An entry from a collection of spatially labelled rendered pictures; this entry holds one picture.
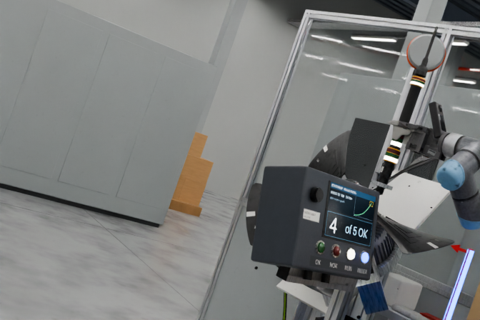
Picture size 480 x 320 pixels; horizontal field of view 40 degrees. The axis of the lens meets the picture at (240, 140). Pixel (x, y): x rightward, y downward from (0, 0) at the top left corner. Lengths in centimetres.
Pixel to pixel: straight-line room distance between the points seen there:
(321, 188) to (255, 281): 212
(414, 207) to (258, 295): 116
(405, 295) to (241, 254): 107
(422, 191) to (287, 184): 131
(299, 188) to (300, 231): 8
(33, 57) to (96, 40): 69
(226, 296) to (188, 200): 691
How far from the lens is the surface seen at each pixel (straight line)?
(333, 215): 133
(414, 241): 201
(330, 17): 349
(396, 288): 266
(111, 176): 766
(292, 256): 124
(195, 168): 1027
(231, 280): 350
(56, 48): 731
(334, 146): 243
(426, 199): 250
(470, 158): 196
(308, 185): 127
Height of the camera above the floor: 125
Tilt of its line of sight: level
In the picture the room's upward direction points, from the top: 19 degrees clockwise
